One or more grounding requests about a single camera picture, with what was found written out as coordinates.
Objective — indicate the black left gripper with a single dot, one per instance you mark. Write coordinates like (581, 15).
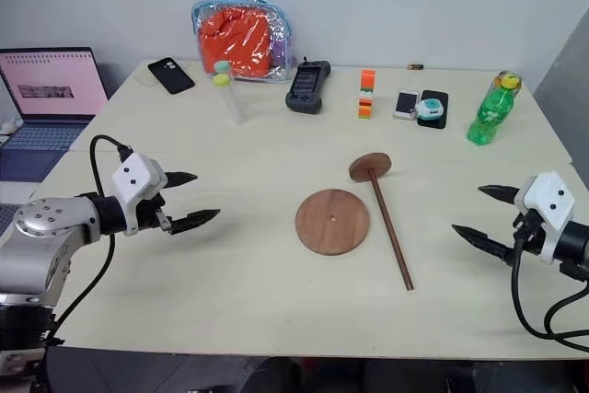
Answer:
(152, 213)

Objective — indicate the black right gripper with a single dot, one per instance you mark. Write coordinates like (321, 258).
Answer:
(529, 236)

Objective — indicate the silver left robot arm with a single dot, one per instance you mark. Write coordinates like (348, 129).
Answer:
(41, 246)

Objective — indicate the wooden rod with small disc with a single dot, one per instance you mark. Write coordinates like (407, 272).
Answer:
(370, 165)

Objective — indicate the round wooden disc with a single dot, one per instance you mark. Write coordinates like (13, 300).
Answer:
(331, 223)

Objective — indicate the green plastic bottle yellow cap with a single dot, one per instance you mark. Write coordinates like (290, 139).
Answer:
(490, 114)

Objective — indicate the clear tube with yellow cap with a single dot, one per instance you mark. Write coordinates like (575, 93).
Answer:
(232, 100)

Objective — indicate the teal white small gadget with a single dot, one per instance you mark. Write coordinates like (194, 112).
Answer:
(430, 108)

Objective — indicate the grey partition panel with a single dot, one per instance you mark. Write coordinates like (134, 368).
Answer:
(566, 98)

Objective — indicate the white smartphone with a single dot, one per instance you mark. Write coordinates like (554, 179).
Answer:
(406, 104)

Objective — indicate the orange cloth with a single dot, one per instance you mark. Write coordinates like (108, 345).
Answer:
(237, 43)

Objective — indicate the dark grey handheld device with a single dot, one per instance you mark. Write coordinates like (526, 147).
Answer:
(307, 87)

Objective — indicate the small black gold battery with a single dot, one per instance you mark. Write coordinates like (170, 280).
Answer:
(415, 66)

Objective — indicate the orange green white block stack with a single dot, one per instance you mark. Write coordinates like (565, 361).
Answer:
(366, 96)

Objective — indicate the open blue laptop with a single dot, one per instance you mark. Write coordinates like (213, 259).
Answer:
(46, 89)

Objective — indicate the clear plastic zip bag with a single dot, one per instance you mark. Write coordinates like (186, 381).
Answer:
(276, 29)

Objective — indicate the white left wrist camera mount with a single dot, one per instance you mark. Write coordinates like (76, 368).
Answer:
(135, 176)

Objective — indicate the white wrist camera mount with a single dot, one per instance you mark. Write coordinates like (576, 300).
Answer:
(550, 199)
(135, 176)

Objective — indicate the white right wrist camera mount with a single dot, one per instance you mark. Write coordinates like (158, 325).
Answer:
(550, 199)

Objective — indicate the black smartphone with dual camera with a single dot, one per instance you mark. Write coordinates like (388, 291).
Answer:
(171, 75)

